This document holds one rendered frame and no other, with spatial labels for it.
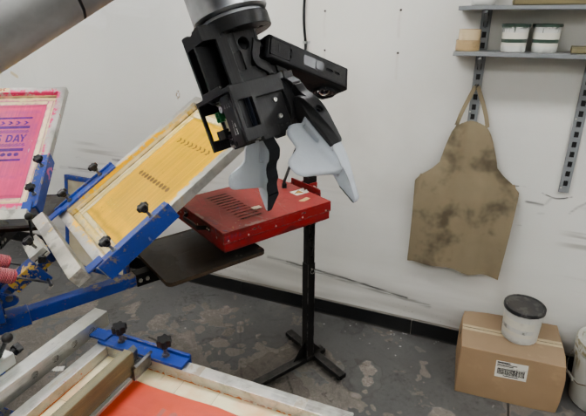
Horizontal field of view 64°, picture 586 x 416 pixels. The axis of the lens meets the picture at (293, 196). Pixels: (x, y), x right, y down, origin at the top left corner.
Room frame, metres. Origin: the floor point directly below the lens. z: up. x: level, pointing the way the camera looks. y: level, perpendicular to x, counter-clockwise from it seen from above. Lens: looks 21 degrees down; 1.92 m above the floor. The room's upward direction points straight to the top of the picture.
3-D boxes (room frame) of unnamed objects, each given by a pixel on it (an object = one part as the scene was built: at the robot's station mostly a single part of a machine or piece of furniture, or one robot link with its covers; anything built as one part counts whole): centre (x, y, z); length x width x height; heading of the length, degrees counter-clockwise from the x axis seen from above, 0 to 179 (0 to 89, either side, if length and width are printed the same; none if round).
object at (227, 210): (2.04, 0.18, 1.06); 0.61 x 0.46 x 0.12; 128
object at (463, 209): (2.37, -0.92, 1.06); 0.53 x 0.07 x 1.05; 68
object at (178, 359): (1.12, 0.44, 0.97); 0.30 x 0.05 x 0.07; 68
